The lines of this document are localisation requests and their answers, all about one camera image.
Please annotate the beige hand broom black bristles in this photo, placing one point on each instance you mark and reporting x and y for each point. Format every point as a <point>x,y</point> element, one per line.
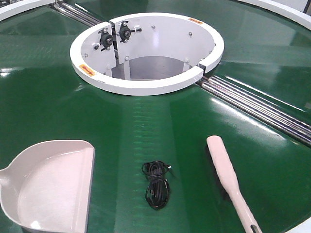
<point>229,181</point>

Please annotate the beige plastic dustpan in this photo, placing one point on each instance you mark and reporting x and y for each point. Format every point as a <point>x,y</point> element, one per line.
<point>46,188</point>

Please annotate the yellow arrow sticker front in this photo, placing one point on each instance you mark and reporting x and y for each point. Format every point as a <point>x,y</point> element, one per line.
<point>87,70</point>

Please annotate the orange sticker rear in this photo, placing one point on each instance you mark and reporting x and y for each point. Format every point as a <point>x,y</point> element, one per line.
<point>195,21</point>

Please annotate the steel rollers upper left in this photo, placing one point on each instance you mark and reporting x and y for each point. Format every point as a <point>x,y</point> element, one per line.
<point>77,13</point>

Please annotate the white outer rim right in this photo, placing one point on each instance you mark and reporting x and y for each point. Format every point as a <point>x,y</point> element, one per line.
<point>283,10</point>

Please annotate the white rim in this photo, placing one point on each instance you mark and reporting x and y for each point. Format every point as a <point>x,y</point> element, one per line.
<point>21,6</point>
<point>283,10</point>

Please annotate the white outer rim left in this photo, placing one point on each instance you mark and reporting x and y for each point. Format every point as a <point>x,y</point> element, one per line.
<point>21,6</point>

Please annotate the white central ring housing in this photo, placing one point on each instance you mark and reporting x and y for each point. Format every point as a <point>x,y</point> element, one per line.
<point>170,53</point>

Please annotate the right black bearing mount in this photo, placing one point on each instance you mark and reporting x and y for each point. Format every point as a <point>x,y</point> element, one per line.
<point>125,32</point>

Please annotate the black bearing mount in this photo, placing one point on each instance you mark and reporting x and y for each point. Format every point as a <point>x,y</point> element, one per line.
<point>125,32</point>
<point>106,39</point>

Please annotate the left black bearing mount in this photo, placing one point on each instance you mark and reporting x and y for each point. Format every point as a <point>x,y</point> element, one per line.
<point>106,39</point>

